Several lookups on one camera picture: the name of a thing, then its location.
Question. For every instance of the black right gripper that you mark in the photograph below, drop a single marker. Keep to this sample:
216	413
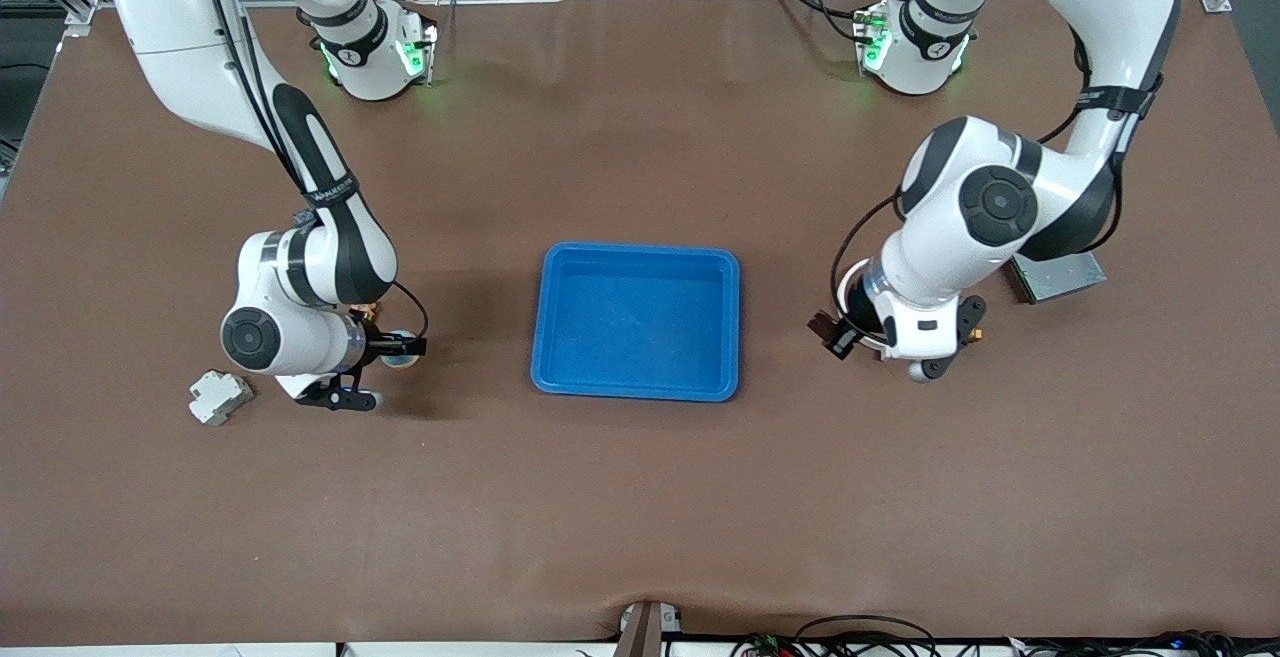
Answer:
377	345

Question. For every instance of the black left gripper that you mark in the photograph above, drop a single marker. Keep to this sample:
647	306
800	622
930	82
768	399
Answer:
857	320

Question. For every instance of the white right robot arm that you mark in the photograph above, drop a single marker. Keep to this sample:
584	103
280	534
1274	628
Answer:
180	27

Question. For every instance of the blue plastic tray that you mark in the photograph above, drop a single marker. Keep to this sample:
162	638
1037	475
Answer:
640	327

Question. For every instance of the red yellow emergency button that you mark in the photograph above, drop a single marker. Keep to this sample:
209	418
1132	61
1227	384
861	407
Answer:
366	313

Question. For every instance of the white circuit breaker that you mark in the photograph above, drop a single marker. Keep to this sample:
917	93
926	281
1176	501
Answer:
218	397

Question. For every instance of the silver metal box module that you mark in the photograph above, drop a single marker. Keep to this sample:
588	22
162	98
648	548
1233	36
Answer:
1060	279

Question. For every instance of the brown table mat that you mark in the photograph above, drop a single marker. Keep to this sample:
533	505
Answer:
640	517

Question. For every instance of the black right camera bracket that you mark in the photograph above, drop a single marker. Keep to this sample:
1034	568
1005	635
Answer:
325	397

